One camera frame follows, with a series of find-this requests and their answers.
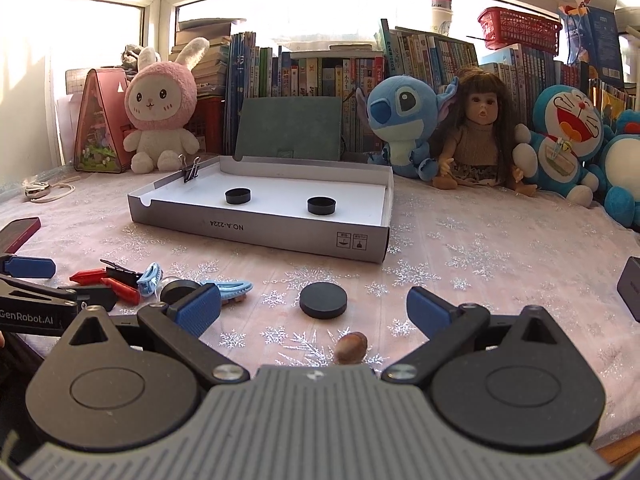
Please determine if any pink snowflake tablecloth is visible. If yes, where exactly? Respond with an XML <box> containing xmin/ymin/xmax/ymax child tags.
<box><xmin>0</xmin><ymin>160</ymin><xmax>640</xmax><ymax>461</ymax></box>

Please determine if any blue alien plush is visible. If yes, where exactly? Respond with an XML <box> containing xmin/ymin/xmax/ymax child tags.
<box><xmin>356</xmin><ymin>75</ymin><xmax>461</xmax><ymax>181</ymax></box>

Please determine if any white window frame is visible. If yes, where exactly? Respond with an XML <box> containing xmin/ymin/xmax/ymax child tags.
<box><xmin>60</xmin><ymin>0</ymin><xmax>640</xmax><ymax>121</ymax></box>

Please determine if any dark blue carton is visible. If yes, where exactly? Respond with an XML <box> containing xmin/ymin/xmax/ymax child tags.
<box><xmin>585</xmin><ymin>0</ymin><xmax>626</xmax><ymax>88</ymax></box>

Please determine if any red case smartphone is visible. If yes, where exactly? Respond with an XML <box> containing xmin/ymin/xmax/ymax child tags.
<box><xmin>0</xmin><ymin>217</ymin><xmax>42</xmax><ymax>255</ymax></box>

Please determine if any pink bunny plush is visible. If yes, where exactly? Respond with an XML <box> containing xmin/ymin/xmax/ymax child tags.
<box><xmin>122</xmin><ymin>37</ymin><xmax>211</xmax><ymax>173</ymax></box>

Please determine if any green felt board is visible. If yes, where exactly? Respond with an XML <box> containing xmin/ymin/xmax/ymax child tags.
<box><xmin>234</xmin><ymin>96</ymin><xmax>343</xmax><ymax>162</ymax></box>

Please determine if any blue robot cat plush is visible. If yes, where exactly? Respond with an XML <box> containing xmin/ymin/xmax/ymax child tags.
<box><xmin>512</xmin><ymin>84</ymin><xmax>608</xmax><ymax>206</ymax></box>

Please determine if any grid patterned board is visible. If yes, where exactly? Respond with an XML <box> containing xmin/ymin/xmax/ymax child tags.
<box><xmin>66</xmin><ymin>67</ymin><xmax>93</xmax><ymax>95</ymax></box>

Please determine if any blue round plush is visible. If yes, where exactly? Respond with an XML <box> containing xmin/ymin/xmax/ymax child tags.
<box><xmin>595</xmin><ymin>109</ymin><xmax>640</xmax><ymax>233</ymax></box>

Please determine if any long-haired doll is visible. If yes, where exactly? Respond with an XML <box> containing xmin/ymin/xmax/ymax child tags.
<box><xmin>432</xmin><ymin>66</ymin><xmax>541</xmax><ymax>196</ymax></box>

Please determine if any black binder clip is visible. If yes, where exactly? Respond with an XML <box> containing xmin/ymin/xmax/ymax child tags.
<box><xmin>177</xmin><ymin>155</ymin><xmax>202</xmax><ymax>184</ymax></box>
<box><xmin>99</xmin><ymin>259</ymin><xmax>146</xmax><ymax>286</ymax></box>

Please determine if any grey cardboard box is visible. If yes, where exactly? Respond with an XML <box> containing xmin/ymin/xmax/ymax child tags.
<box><xmin>126</xmin><ymin>155</ymin><xmax>395</xmax><ymax>264</ymax></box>

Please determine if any blue gift bag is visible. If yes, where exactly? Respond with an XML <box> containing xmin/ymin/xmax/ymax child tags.
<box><xmin>557</xmin><ymin>2</ymin><xmax>593</xmax><ymax>66</ymax></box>

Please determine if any pink triangular miniature house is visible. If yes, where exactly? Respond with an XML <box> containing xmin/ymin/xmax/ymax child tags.
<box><xmin>73</xmin><ymin>67</ymin><xmax>133</xmax><ymax>174</ymax></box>

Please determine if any light blue hair clip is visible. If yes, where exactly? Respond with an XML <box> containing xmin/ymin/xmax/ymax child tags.
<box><xmin>137</xmin><ymin>261</ymin><xmax>166</xmax><ymax>297</ymax></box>
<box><xmin>200</xmin><ymin>280</ymin><xmax>254</xmax><ymax>306</ymax></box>

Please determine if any row of upright books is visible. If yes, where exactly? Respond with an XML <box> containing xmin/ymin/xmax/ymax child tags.
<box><xmin>223</xmin><ymin>19</ymin><xmax>640</xmax><ymax>153</ymax></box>

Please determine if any grey cloth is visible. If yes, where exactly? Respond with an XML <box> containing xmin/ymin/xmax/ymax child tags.
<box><xmin>120</xmin><ymin>44</ymin><xmax>151</xmax><ymax>73</ymax></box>

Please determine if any white cable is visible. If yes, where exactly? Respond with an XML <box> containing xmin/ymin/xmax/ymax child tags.
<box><xmin>24</xmin><ymin>180</ymin><xmax>76</xmax><ymax>204</ymax></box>

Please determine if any black charger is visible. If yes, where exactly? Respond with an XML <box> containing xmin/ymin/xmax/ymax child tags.
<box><xmin>616</xmin><ymin>256</ymin><xmax>640</xmax><ymax>323</ymax></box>

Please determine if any stack of flat books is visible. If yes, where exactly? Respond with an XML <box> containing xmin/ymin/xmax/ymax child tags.
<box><xmin>169</xmin><ymin>19</ymin><xmax>246</xmax><ymax>98</ymax></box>

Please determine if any red plastic crate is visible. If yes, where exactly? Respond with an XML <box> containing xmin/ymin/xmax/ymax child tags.
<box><xmin>189</xmin><ymin>96</ymin><xmax>226</xmax><ymax>156</ymax></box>

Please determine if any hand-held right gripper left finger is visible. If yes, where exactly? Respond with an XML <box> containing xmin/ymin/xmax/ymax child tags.
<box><xmin>60</xmin><ymin>284</ymin><xmax>251</xmax><ymax>386</ymax></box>

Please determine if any white paper cup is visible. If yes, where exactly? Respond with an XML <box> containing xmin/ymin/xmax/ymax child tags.
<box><xmin>428</xmin><ymin>0</ymin><xmax>454</xmax><ymax>38</ymax></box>

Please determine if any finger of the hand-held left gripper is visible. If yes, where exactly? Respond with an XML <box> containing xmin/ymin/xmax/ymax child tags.
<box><xmin>0</xmin><ymin>275</ymin><xmax>118</xmax><ymax>311</ymax></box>
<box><xmin>0</xmin><ymin>254</ymin><xmax>57</xmax><ymax>280</ymax></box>

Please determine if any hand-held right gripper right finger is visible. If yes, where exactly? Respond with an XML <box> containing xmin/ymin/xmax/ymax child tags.
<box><xmin>382</xmin><ymin>286</ymin><xmax>576</xmax><ymax>386</ymax></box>

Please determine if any red mesh basket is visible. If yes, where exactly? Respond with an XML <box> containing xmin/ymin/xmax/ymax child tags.
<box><xmin>477</xmin><ymin>6</ymin><xmax>563</xmax><ymax>56</ymax></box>

